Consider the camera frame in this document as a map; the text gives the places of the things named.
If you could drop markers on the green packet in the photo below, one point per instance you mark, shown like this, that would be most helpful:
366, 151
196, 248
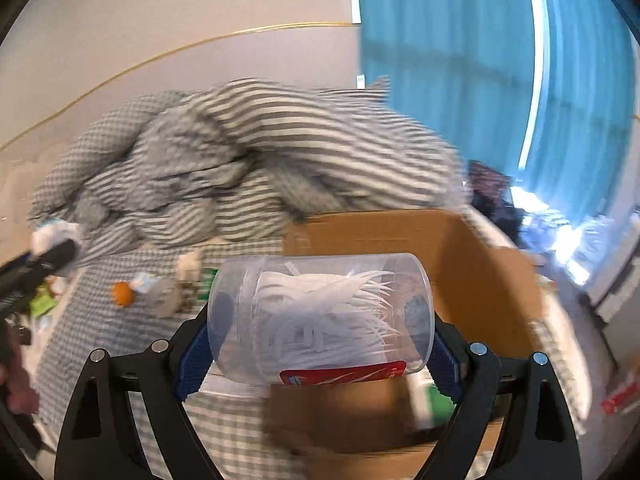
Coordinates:
441, 405

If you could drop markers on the large clear water jug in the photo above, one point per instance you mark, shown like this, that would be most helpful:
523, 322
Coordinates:
575, 257

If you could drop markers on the brown cardboard box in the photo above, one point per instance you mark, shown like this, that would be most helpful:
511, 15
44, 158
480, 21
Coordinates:
480, 280

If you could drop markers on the person's left hand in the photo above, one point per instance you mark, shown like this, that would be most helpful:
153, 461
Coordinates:
20, 390

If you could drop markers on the grey checked quilt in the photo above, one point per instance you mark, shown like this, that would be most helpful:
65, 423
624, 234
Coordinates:
300, 135

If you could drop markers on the grey checked bed sheet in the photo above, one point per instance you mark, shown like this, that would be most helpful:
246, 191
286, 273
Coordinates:
100, 320

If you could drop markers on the pack of water bottles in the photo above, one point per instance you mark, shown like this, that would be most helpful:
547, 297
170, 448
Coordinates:
542, 230

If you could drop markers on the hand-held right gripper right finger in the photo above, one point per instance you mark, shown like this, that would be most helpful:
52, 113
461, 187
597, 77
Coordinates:
445, 367

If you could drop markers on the white and blue packet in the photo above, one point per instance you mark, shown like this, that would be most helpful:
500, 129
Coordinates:
147, 282

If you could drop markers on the orange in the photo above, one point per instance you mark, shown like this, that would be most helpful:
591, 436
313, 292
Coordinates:
122, 294

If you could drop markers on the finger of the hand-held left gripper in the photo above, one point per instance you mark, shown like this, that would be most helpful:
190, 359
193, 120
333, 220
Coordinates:
45, 260

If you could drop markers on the clear plastic jar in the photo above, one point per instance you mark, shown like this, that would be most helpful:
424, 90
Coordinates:
320, 310

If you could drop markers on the white crumpled plastic bag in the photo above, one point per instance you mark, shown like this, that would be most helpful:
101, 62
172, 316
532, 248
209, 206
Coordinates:
55, 232

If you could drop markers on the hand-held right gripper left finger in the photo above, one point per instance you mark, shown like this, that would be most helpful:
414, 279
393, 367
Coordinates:
192, 365

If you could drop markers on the white plush toy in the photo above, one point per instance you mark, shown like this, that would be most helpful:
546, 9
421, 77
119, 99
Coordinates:
190, 264

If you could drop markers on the red packet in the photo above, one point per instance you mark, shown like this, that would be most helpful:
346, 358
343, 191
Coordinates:
620, 400

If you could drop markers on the black boots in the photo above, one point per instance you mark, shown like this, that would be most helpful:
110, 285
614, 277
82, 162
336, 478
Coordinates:
495, 215

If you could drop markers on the dark patterned bag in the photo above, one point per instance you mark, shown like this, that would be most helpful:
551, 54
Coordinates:
487, 175

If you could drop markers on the blue curtain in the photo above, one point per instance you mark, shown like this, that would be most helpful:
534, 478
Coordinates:
440, 60

